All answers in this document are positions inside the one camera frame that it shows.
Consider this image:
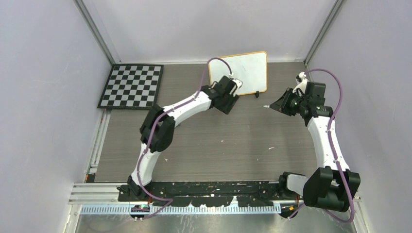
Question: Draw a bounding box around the black white checkerboard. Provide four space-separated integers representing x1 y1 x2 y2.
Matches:
97 64 164 110

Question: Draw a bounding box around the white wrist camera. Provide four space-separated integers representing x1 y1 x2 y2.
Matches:
229 74 243 96
293 72 308 96

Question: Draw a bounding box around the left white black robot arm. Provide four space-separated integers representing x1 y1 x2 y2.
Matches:
118 75 243 201

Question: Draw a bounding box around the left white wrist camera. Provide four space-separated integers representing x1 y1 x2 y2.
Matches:
229 74 243 96

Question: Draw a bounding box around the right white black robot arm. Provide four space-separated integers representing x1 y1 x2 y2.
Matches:
269 81 361 212

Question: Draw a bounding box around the yellow framed whiteboard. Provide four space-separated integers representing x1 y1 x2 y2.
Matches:
221 51 268 96

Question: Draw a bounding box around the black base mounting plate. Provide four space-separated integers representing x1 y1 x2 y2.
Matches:
117 181 302 207

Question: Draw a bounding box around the aluminium frame rail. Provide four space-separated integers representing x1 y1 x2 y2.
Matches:
68 180 362 216

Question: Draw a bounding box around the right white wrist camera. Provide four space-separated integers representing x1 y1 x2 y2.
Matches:
293 72 308 96

